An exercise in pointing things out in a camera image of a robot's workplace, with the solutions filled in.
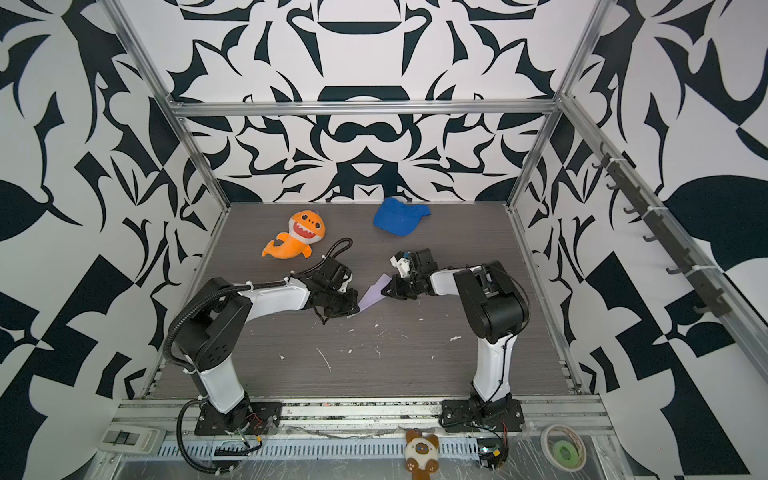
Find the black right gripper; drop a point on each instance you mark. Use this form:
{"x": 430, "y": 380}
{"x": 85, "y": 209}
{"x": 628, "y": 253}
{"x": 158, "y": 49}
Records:
{"x": 400, "y": 292}

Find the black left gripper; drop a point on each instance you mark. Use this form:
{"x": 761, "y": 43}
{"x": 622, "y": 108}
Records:
{"x": 352, "y": 307}

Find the lilac square paper sheet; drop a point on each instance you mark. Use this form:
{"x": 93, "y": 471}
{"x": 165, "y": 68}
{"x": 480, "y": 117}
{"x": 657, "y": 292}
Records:
{"x": 374, "y": 293}

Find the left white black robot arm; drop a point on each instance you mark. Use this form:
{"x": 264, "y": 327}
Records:
{"x": 202, "y": 338}

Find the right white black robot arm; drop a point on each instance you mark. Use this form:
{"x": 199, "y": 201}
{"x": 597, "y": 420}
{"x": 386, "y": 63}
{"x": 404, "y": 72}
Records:
{"x": 495, "y": 305}

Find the blue cap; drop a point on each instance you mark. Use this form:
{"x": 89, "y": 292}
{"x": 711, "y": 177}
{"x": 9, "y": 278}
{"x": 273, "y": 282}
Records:
{"x": 398, "y": 218}

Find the orange shark plush toy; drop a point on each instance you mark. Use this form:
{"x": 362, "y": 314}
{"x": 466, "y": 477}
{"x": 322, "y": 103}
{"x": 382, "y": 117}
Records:
{"x": 305, "y": 228}

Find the brown white plush toy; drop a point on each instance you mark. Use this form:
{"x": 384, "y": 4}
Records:
{"x": 421, "y": 454}

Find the small black electronics board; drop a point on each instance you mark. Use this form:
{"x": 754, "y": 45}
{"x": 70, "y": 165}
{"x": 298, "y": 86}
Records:
{"x": 492, "y": 453}

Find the tape roll with green core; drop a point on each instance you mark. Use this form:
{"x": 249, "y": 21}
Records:
{"x": 563, "y": 448}

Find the white power strip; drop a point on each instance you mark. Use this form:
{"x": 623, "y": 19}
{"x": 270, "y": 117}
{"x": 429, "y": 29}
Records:
{"x": 132, "y": 439}

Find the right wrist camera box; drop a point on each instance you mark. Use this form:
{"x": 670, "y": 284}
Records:
{"x": 402, "y": 263}

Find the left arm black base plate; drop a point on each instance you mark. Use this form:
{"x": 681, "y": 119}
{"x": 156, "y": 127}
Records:
{"x": 249, "y": 418}

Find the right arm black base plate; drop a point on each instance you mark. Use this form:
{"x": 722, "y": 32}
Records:
{"x": 465, "y": 415}

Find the black wall hook rail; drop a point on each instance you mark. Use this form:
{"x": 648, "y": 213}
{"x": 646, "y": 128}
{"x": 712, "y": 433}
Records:
{"x": 667, "y": 231}

